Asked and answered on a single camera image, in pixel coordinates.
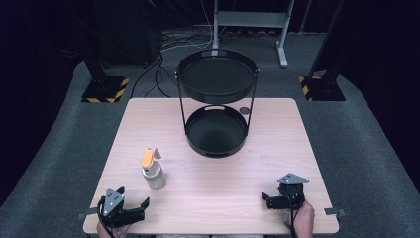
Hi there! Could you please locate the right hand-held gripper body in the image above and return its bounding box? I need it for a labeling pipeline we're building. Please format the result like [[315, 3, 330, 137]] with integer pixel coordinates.
[[276, 173, 311, 211]]

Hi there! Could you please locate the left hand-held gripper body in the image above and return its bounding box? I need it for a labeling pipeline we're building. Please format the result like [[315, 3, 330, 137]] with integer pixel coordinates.
[[98, 188, 146, 229]]

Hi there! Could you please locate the person's right hand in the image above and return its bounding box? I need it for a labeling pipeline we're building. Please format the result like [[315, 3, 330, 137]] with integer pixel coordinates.
[[286, 199, 316, 238]]

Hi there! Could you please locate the person's left hand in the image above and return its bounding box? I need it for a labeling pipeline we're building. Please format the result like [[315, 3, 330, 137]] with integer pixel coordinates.
[[96, 221, 133, 238]]

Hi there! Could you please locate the clear spray bottle orange top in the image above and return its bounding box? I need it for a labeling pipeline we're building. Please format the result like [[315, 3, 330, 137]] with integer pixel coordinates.
[[141, 147, 167, 191]]

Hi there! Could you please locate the black stand with striped base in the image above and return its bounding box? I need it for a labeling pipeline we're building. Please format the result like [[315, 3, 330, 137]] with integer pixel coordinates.
[[67, 0, 131, 104], [297, 0, 347, 102]]

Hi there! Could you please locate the black two-tier round tray rack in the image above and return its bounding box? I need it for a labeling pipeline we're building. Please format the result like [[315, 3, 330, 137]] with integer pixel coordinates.
[[174, 48, 261, 160]]

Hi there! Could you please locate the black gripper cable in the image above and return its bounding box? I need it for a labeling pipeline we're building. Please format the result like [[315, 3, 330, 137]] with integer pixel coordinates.
[[282, 188, 299, 238], [96, 195, 116, 238]]

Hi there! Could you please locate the grey table clamp bracket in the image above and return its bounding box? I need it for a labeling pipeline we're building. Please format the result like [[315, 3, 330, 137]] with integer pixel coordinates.
[[75, 206, 100, 221], [323, 207, 349, 218]]

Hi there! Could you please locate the black floor cable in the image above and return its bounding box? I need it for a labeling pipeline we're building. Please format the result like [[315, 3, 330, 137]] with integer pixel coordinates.
[[130, 49, 172, 99]]

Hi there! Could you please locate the white floor cable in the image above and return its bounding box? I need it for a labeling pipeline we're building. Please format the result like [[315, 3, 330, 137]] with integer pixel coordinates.
[[159, 0, 229, 52]]

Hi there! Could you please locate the grey metal desk frame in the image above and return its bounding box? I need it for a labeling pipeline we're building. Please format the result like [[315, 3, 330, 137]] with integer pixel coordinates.
[[212, 0, 296, 69]]

